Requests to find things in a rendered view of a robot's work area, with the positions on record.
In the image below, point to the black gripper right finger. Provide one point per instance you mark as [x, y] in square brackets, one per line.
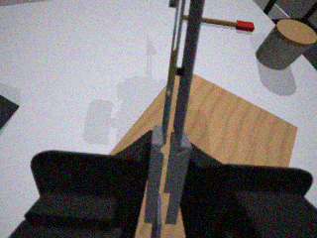
[210, 185]

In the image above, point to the light brown wooden board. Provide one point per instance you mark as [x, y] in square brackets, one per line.
[222, 124]

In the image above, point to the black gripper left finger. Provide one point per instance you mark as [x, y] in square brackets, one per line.
[123, 175]

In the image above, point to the dark grey cylinder with tan top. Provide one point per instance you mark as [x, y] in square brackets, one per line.
[286, 42]

